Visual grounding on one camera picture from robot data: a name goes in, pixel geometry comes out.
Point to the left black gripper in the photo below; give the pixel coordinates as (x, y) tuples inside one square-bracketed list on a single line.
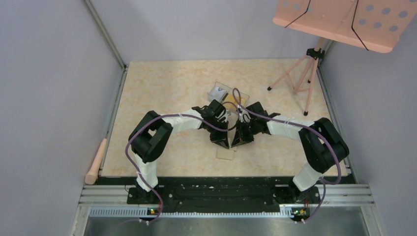
[(221, 139)]

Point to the clear plastic card box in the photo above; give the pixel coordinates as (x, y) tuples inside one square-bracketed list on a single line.
[(228, 89)]

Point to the wooden mallet handle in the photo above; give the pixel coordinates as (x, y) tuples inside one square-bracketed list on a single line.
[(92, 175)]

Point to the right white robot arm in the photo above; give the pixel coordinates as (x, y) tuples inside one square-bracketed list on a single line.
[(322, 144)]

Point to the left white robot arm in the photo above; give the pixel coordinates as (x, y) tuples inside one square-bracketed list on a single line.
[(150, 137)]

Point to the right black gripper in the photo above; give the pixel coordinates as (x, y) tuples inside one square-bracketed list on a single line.
[(240, 137)]

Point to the grey credit card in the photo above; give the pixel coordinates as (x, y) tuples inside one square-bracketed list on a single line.
[(218, 94)]

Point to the yellow card stack in box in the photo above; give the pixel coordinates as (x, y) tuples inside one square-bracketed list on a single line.
[(231, 102)]

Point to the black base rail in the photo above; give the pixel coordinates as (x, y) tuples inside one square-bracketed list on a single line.
[(224, 194)]

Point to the pink music stand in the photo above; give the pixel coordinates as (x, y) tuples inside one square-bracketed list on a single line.
[(373, 25)]

